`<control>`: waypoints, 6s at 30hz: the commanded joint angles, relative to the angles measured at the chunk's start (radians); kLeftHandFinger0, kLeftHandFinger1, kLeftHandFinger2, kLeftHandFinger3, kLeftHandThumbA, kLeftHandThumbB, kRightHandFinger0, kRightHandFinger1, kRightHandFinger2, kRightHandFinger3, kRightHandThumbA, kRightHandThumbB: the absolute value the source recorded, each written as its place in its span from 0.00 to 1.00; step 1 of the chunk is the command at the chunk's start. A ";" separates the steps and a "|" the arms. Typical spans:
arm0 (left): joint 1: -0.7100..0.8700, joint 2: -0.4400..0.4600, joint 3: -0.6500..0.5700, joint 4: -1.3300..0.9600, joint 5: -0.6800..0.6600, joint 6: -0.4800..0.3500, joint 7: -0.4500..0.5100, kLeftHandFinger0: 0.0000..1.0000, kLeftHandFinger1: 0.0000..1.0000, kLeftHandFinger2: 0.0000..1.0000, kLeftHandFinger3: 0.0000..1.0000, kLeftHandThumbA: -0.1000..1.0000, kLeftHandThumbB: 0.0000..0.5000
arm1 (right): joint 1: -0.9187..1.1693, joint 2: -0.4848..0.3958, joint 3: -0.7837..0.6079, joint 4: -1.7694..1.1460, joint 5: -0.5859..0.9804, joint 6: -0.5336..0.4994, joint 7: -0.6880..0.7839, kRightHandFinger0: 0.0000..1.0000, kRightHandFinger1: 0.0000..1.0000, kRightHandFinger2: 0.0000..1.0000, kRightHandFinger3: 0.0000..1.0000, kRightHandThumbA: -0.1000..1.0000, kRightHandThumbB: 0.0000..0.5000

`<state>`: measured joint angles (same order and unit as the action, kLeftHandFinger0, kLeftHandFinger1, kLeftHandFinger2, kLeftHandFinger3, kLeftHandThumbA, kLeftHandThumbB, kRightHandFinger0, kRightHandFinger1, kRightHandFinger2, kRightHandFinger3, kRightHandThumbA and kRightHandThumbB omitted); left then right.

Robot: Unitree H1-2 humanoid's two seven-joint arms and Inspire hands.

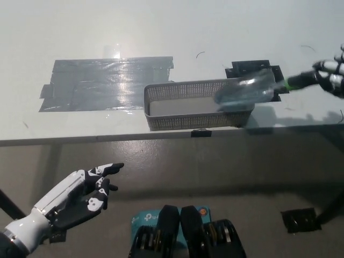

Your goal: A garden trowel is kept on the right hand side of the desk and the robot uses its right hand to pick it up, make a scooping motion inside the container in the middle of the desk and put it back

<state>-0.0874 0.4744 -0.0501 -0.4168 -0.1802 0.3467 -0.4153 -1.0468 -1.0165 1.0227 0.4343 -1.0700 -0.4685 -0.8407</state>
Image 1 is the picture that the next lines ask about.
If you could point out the grey perforated plastic basket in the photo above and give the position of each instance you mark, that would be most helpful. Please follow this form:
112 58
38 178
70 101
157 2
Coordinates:
188 121

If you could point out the teal tp-link box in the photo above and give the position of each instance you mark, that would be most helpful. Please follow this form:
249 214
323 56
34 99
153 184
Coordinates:
146 216

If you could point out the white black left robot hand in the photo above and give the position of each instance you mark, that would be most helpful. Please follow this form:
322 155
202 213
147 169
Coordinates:
70 199

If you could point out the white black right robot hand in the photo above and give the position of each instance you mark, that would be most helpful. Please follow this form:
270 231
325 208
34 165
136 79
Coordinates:
333 78

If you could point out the black tape patch on desk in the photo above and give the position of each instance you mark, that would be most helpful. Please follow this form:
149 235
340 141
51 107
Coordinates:
247 67

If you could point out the large grey duct tape patch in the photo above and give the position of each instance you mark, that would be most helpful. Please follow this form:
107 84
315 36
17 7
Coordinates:
94 86

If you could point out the black desk leg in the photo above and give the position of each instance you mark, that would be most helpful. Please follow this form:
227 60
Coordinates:
329 212
10 205

